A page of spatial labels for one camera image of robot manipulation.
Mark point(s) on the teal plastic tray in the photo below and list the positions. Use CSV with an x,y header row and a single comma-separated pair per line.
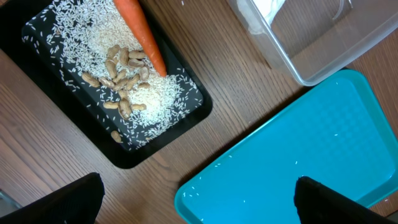
x,y
336,134

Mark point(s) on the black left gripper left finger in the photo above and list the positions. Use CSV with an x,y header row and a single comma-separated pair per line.
x,y
77,202

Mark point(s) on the pile of rice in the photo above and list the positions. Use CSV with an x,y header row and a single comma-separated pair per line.
x,y
97,25

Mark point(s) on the clear plastic bin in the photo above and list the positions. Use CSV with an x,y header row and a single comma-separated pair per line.
x,y
309,40

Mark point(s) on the white napkin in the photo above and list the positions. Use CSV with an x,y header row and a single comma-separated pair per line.
x,y
267,8

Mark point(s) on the pile of peanuts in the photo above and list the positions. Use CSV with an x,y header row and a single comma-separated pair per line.
x,y
122,91

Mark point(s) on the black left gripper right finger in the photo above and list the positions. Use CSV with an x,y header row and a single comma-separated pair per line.
x,y
317,203

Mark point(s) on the orange carrot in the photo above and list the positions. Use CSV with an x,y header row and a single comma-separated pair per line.
x,y
134,17

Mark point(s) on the black food waste tray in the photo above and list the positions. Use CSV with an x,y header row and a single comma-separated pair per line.
x,y
24,28

